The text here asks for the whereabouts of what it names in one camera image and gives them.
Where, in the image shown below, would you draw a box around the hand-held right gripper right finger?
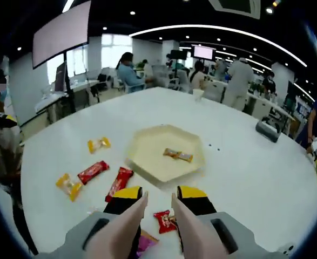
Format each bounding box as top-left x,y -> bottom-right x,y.
177,185 -> 291,259

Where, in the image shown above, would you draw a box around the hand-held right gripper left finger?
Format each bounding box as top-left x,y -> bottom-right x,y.
38,186 -> 143,259

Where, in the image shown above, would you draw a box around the red snack bar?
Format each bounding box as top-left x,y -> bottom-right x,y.
77,160 -> 110,186
105,166 -> 134,203

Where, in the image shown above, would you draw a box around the beige food tongs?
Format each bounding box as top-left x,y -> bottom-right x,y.
86,190 -> 231,259

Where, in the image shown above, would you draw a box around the small red snack packet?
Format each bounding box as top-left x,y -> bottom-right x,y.
152,209 -> 178,234

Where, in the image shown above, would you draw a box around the purple snack packet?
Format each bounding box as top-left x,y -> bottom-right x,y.
136,229 -> 159,258

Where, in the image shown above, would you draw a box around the yellow snack bag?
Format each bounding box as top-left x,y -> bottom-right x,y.
55,173 -> 84,202
87,137 -> 112,154

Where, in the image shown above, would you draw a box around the cream hexagonal container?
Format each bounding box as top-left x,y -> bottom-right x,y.
124,124 -> 205,183

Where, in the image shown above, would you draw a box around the white office desk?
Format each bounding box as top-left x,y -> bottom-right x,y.
33,79 -> 99,127

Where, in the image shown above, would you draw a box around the dark desktop monitor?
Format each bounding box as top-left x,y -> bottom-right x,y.
54,62 -> 68,93

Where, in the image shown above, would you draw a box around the black display stand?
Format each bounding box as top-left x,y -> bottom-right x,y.
63,52 -> 77,114

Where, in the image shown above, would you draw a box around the grey headset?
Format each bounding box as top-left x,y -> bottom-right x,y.
255,120 -> 282,144

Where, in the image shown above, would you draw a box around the large display screen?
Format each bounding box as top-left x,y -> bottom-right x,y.
31,0 -> 92,69

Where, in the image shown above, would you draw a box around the white paper cup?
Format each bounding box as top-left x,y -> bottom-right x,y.
192,88 -> 204,103

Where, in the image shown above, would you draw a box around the long white table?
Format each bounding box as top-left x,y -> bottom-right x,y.
244,91 -> 296,127

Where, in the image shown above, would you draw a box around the white mesh office chair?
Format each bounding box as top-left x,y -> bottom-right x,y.
174,69 -> 191,91

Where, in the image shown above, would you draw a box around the green potted plant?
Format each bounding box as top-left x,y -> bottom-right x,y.
249,82 -> 264,95

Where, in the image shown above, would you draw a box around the long ceiling light strip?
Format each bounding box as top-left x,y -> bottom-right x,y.
62,0 -> 75,13

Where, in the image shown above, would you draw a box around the black monitor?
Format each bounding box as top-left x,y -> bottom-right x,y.
170,50 -> 188,60

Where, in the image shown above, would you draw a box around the small display screen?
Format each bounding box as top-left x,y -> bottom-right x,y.
192,45 -> 214,60

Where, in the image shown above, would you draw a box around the curved ceiling light strip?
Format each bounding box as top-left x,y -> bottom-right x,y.
128,24 -> 308,67

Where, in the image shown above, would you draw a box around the ceiling air vent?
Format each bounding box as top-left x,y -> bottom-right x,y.
208,0 -> 261,20

